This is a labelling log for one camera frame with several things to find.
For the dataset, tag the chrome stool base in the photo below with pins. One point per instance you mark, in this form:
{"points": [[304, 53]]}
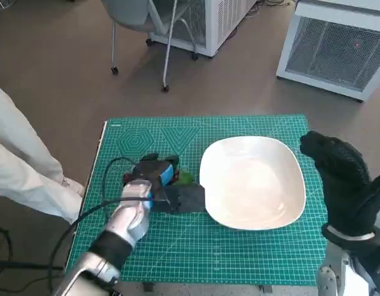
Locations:
{"points": [[0, 3]]}

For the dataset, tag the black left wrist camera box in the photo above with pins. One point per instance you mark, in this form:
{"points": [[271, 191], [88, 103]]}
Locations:
{"points": [[184, 198]]}

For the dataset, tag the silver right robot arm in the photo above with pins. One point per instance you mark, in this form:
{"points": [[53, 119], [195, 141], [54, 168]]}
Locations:
{"points": [[330, 277]]}

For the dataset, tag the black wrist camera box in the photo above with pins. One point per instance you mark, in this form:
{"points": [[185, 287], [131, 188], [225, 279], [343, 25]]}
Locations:
{"points": [[373, 265], [184, 198]]}

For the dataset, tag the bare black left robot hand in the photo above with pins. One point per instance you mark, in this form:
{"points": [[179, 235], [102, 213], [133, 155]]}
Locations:
{"points": [[150, 171]]}

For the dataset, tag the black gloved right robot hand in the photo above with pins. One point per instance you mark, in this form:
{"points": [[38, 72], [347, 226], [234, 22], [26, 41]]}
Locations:
{"points": [[344, 175]]}

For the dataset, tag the white square-round plate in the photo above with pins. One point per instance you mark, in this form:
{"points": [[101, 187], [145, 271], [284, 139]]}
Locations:
{"points": [[254, 185]]}

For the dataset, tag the red toy grape bunch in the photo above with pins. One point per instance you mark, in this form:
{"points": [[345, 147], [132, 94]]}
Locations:
{"points": [[185, 178]]}

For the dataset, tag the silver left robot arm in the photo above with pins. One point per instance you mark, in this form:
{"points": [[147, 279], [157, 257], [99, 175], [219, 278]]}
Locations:
{"points": [[128, 216]]}

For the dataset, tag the person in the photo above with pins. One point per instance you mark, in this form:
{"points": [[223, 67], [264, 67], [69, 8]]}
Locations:
{"points": [[17, 160]]}

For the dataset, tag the green cutting mat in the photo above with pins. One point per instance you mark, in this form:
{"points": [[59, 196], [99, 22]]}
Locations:
{"points": [[193, 246]]}

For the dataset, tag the person's shoe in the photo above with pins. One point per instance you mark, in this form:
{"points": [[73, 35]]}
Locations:
{"points": [[74, 186]]}

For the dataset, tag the black table bracket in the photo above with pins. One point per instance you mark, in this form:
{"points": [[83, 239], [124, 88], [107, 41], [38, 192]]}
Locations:
{"points": [[147, 287]]}

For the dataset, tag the white mesh cabinet on casters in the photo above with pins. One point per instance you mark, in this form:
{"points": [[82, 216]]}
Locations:
{"points": [[214, 27]]}

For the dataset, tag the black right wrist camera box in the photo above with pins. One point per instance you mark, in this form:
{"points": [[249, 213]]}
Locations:
{"points": [[373, 265]]}

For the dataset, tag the grey office chair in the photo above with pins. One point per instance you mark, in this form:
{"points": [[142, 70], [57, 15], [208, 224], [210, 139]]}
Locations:
{"points": [[128, 12]]}

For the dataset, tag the white mesh cabinet, red light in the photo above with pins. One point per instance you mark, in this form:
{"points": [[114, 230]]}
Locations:
{"points": [[332, 49]]}

